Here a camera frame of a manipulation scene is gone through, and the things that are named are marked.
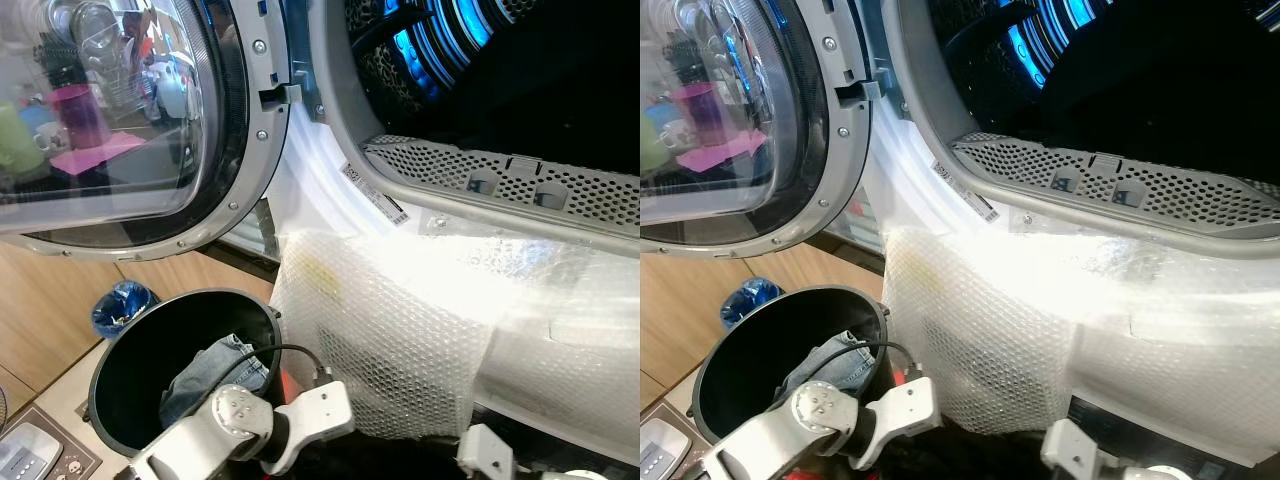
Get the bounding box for blue plastic bag bin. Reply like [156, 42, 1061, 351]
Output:
[92, 281, 161, 340]
[720, 277, 787, 332]

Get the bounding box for white barcode label sticker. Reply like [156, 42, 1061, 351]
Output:
[930, 159, 1001, 224]
[339, 162, 410, 227]

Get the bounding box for blue denim jeans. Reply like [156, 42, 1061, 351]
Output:
[159, 334, 272, 428]
[779, 331, 881, 403]

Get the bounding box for grey perforated lint filter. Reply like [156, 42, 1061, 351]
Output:
[361, 134, 641, 228]
[949, 131, 1280, 218]

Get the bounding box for white washing machine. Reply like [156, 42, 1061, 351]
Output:
[815, 0, 1280, 473]
[215, 0, 641, 473]

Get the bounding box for white button panel device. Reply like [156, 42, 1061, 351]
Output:
[640, 417, 693, 480]
[0, 420, 67, 480]

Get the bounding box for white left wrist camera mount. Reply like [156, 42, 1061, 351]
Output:
[262, 381, 357, 477]
[856, 377, 942, 473]

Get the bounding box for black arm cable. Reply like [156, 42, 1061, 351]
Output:
[213, 344, 333, 393]
[800, 341, 923, 387]

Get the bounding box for brown patterned mat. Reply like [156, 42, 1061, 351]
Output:
[0, 403, 104, 480]
[640, 399, 713, 480]

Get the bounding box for black round laundry bucket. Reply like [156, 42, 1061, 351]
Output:
[691, 297, 891, 447]
[88, 289, 285, 457]

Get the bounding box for round glass washer door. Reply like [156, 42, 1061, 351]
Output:
[640, 0, 887, 260]
[0, 0, 302, 262]

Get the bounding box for clear bubble wrap sheet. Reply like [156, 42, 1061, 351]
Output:
[270, 228, 641, 443]
[880, 222, 1280, 437]

